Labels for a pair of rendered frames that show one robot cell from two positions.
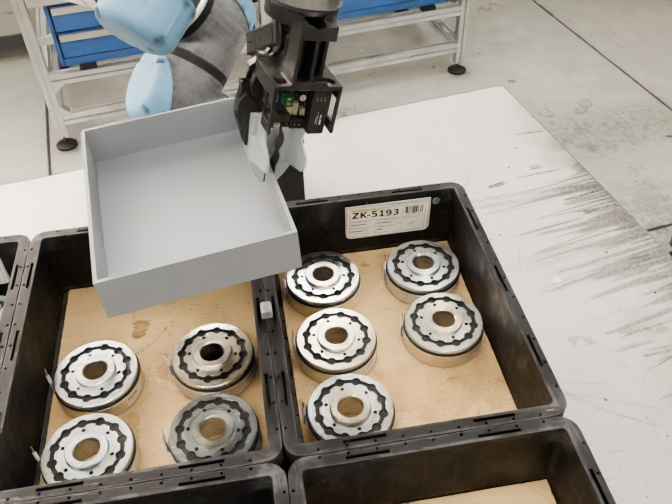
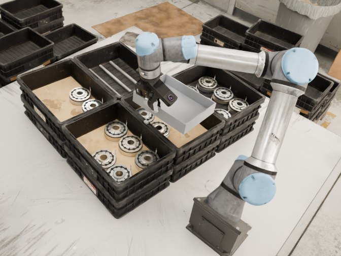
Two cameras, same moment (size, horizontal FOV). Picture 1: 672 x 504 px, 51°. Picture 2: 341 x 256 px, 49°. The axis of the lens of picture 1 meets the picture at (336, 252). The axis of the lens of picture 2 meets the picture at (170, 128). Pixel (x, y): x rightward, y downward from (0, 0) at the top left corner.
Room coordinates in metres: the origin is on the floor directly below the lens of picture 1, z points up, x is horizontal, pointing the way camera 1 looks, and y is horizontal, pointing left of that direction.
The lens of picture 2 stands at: (1.53, -0.58, 2.04)
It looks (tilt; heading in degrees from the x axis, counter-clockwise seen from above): 44 degrees down; 140
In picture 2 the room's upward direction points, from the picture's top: 9 degrees clockwise
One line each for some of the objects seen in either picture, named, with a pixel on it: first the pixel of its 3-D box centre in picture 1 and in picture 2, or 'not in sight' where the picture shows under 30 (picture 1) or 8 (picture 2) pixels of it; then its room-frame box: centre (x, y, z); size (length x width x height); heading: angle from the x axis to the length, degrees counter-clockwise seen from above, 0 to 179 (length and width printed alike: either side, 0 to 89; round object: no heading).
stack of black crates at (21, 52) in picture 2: not in sight; (22, 72); (-0.78, -0.09, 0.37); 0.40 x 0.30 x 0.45; 107
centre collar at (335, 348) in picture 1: (336, 336); (130, 142); (0.57, 0.00, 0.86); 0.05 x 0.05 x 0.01
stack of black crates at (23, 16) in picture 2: not in sight; (34, 31); (-1.28, 0.18, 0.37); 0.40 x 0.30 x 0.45; 107
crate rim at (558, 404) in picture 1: (389, 300); (118, 140); (0.58, -0.06, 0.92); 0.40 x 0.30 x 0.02; 8
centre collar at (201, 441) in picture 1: (212, 428); (143, 114); (0.44, 0.15, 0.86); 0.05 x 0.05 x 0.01
